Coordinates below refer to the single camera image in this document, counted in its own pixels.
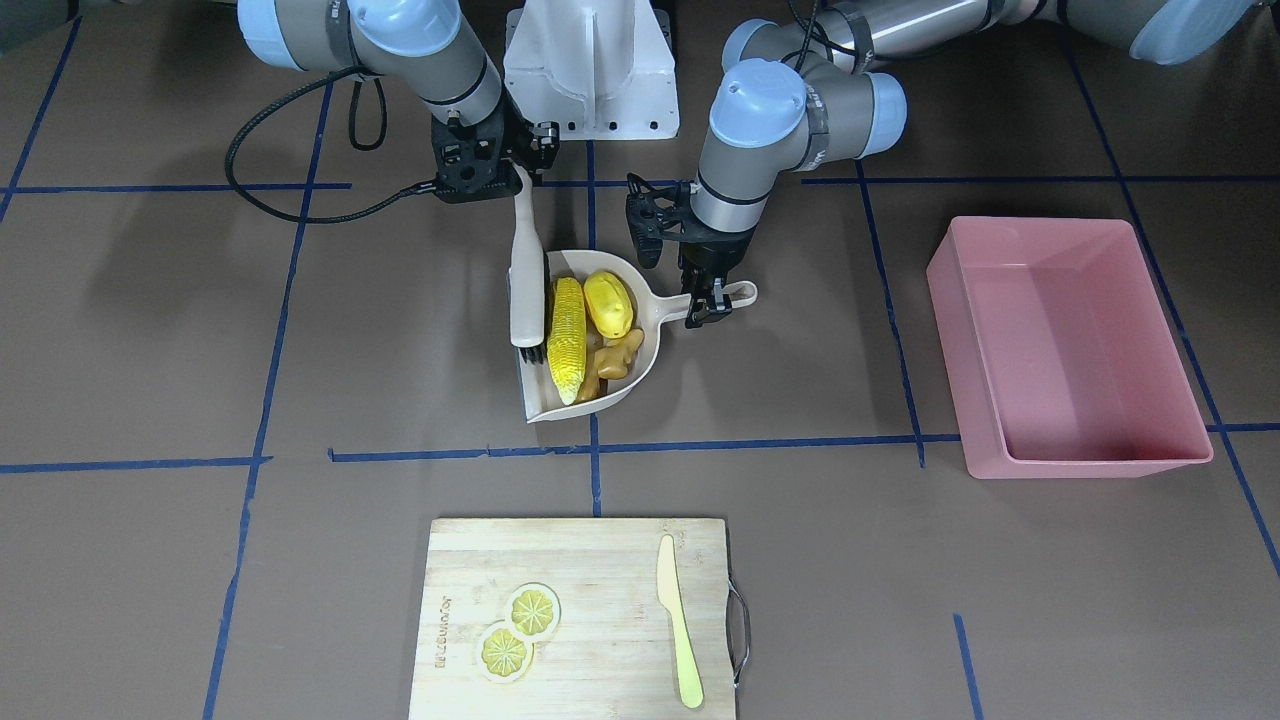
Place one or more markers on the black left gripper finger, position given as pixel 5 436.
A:
pixel 709 299

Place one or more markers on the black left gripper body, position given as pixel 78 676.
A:
pixel 712 252

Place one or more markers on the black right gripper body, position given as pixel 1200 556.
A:
pixel 517 146

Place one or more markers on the yellow toy potato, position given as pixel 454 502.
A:
pixel 609 304

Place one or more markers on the brown toy ginger root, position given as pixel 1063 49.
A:
pixel 610 362

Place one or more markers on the beige hand brush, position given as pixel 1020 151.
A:
pixel 527 279

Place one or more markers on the yellow toy corn cob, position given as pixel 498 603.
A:
pixel 567 343

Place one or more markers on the beige plastic dustpan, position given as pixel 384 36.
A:
pixel 651 312

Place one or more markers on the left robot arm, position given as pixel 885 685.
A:
pixel 794 97

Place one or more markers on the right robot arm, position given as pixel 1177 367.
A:
pixel 428 44

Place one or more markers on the pink plastic bin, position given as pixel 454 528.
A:
pixel 1059 358

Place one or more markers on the yellow plastic knife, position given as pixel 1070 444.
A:
pixel 668 590

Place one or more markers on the bamboo cutting board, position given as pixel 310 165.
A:
pixel 612 654

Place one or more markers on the white pillar mount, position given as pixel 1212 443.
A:
pixel 602 70

